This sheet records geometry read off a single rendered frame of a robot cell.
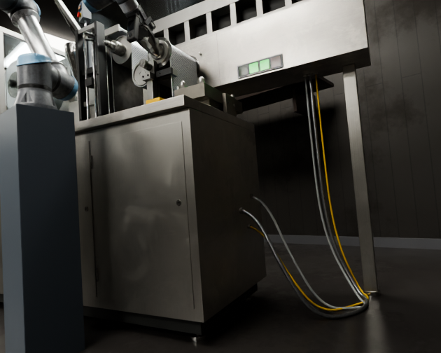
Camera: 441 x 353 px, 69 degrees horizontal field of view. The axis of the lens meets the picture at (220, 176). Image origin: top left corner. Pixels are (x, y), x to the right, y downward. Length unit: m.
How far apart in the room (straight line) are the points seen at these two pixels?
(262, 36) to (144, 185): 1.01
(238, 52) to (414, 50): 1.72
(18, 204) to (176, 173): 0.54
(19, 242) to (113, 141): 0.50
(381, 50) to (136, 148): 2.43
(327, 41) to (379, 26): 1.62
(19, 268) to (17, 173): 0.32
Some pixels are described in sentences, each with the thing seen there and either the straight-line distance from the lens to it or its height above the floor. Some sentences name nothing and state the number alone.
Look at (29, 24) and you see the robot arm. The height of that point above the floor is 1.33.
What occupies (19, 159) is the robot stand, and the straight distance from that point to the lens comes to 1.28.
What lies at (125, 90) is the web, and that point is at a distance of 1.92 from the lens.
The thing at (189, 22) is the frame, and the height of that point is 1.56.
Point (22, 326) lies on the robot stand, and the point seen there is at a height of 0.15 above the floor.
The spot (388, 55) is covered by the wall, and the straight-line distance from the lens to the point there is 3.19.
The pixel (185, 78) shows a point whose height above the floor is 1.14.
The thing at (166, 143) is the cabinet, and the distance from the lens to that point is 1.21.
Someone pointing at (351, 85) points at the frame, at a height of 1.03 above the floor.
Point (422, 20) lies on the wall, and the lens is 3.23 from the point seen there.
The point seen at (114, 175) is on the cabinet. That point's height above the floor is 0.65.
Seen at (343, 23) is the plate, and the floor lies 1.28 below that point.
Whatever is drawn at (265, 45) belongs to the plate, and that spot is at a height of 1.28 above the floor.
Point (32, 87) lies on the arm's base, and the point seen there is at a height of 0.98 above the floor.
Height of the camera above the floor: 0.53
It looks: 3 degrees up
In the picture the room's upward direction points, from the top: 4 degrees counter-clockwise
